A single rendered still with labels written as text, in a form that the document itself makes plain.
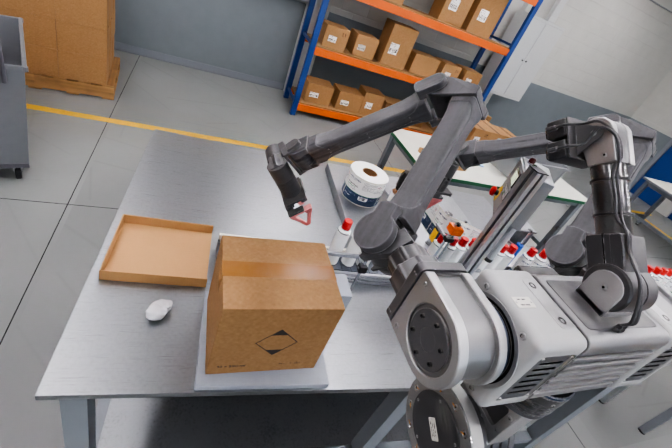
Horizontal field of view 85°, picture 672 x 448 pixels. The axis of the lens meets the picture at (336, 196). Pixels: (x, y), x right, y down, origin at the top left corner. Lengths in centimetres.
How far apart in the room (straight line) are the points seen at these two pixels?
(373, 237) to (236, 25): 488
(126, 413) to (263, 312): 96
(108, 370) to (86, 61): 332
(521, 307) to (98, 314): 104
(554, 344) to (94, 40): 393
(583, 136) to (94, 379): 114
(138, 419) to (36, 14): 326
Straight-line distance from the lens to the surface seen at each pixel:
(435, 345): 52
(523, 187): 129
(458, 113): 79
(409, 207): 66
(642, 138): 117
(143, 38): 549
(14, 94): 274
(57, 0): 401
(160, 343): 117
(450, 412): 83
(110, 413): 176
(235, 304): 89
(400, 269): 58
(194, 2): 532
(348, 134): 90
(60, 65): 418
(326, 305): 95
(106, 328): 120
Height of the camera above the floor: 181
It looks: 31 degrees down
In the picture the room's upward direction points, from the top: 23 degrees clockwise
